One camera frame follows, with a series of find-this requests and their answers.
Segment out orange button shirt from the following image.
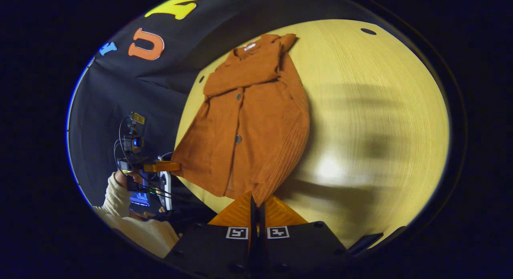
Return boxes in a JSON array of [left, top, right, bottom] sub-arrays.
[[171, 33, 311, 207]]

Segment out black backdrop cloth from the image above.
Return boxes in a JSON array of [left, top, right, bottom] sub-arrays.
[[66, 0, 361, 209]]

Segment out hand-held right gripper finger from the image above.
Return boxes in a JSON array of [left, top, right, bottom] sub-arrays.
[[258, 195, 350, 278], [164, 192, 257, 277]]

